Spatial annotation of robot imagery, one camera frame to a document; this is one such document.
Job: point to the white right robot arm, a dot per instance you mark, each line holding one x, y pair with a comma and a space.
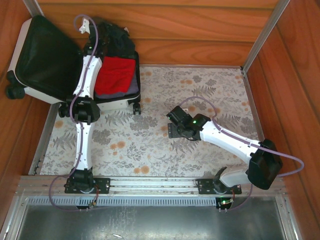
225, 136

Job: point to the aluminium mat edge strip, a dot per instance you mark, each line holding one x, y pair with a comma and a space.
257, 122
41, 147

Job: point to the small circuit board green light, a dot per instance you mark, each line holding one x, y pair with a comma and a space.
225, 202

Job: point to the floral patterned table mat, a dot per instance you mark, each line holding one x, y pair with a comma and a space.
150, 150

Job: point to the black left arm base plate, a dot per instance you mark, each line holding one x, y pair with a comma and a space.
103, 185

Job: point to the white hard-shell suitcase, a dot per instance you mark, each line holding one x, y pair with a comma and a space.
37, 55

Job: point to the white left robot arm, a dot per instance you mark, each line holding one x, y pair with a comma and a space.
83, 140

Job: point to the aluminium frame post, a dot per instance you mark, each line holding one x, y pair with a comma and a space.
32, 6
265, 32

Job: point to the grey metal sheet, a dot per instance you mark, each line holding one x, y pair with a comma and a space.
150, 222

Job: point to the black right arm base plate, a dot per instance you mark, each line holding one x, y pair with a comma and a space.
203, 186

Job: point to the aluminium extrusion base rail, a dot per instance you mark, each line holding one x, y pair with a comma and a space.
150, 183

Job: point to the red garment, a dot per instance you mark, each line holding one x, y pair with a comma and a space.
115, 75

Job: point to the black garment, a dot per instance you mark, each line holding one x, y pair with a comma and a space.
122, 42

